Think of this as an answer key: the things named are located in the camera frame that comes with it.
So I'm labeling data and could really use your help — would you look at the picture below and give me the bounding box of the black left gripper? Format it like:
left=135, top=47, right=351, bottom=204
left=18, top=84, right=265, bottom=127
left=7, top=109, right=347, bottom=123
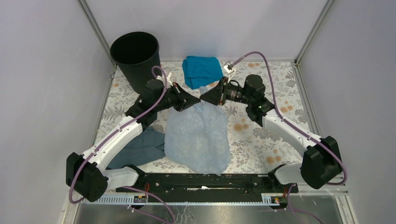
left=155, top=82, right=200, bottom=112

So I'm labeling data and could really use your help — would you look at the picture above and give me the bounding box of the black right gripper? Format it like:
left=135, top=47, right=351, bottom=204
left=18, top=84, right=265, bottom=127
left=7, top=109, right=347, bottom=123
left=199, top=77, right=252, bottom=106

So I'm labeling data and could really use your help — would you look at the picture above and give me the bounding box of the light blue plastic trash bag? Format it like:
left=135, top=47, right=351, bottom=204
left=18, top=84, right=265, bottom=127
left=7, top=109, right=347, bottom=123
left=164, top=101, right=231, bottom=174

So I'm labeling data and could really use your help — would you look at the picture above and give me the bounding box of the black plastic trash bin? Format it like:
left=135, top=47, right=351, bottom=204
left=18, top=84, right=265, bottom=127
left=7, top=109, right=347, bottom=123
left=110, top=31, right=161, bottom=94

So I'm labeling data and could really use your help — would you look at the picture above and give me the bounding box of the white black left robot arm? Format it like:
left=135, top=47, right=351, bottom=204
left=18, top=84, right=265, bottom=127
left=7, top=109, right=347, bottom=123
left=66, top=79, right=200, bottom=202

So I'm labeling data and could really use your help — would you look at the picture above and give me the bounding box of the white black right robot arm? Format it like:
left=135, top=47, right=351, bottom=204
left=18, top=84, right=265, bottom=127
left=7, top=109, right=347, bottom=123
left=200, top=75, right=343, bottom=192

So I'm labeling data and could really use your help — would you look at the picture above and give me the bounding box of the bright blue folded cloth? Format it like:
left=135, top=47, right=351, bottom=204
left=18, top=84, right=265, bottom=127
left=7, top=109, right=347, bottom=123
left=182, top=56, right=223, bottom=90

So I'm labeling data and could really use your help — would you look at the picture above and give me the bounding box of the grey blue crumpled cloth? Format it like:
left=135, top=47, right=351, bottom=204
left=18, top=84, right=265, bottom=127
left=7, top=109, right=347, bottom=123
left=107, top=127, right=165, bottom=169

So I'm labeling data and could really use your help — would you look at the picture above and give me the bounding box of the floral patterned table mat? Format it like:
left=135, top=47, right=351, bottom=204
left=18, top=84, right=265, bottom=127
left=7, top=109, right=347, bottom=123
left=96, top=60, right=309, bottom=174

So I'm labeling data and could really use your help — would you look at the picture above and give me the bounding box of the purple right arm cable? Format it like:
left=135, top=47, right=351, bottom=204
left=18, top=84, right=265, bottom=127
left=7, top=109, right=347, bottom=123
left=226, top=51, right=348, bottom=224

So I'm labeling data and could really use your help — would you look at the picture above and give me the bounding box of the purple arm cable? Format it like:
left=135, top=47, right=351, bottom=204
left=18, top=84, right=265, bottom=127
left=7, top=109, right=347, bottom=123
left=68, top=65, right=176, bottom=224
left=226, top=51, right=348, bottom=224

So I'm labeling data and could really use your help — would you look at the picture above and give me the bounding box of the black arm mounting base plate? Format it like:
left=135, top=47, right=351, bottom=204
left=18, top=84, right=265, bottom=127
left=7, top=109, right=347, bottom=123
left=133, top=173, right=298, bottom=199

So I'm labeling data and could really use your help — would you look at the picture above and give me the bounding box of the white slotted cable duct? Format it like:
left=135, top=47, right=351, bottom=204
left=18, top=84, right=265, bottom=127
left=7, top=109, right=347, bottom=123
left=83, top=192, right=280, bottom=207

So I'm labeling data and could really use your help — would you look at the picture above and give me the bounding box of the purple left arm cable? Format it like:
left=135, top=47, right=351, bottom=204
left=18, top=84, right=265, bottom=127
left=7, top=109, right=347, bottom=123
left=68, top=65, right=176, bottom=224

